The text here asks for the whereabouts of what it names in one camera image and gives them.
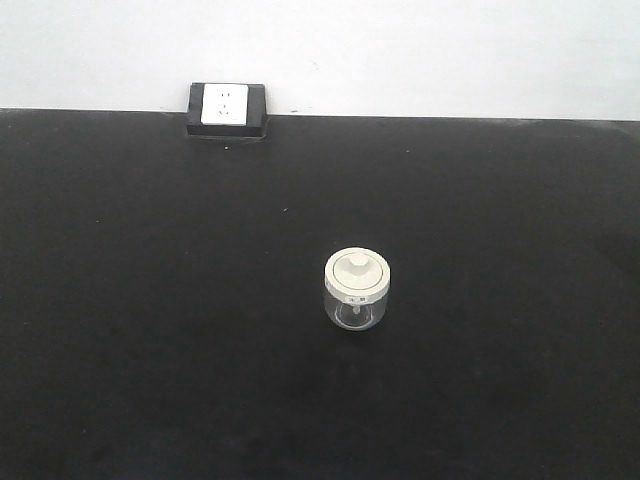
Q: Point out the glass jar with white lid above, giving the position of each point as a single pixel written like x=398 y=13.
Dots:
x=356 y=286

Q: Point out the black socket box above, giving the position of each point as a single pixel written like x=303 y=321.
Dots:
x=227 y=110

